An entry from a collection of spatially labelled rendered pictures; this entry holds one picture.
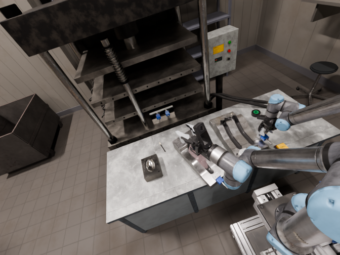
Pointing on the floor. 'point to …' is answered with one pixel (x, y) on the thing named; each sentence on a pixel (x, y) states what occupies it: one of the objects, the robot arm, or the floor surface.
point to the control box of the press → (221, 55)
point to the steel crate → (26, 133)
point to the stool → (319, 68)
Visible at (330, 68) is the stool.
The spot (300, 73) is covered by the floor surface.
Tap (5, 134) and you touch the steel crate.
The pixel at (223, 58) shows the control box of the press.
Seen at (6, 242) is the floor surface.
